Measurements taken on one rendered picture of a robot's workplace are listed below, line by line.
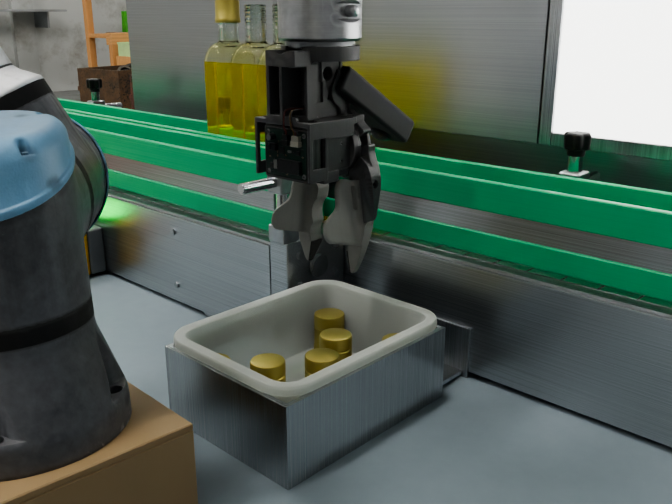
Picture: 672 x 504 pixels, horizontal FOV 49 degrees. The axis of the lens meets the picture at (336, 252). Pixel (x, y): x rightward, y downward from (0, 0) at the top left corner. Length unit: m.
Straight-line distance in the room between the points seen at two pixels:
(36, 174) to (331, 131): 0.26
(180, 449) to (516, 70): 0.60
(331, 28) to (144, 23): 0.93
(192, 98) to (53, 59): 10.95
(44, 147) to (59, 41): 11.88
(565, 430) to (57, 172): 0.51
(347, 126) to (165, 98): 0.88
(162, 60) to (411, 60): 0.63
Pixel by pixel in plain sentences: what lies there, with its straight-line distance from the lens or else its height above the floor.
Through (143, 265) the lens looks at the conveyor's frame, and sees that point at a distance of 1.09.
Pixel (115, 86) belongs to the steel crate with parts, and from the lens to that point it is 8.11.
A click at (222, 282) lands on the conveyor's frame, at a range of 0.94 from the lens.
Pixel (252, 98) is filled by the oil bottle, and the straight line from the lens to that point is 1.03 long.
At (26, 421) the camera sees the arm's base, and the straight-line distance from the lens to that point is 0.55.
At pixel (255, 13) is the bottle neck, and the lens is 1.05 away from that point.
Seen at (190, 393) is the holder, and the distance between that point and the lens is 0.72.
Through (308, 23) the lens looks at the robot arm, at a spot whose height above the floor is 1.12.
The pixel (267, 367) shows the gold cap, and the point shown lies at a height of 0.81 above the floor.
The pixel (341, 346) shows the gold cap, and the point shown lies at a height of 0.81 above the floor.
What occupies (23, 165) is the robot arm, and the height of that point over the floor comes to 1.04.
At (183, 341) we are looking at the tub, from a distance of 0.70.
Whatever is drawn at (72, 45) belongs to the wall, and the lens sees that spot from 12.48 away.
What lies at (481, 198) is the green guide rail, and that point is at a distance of 0.79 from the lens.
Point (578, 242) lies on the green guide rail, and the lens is 0.75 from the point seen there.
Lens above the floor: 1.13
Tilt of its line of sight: 18 degrees down
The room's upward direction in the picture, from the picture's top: straight up
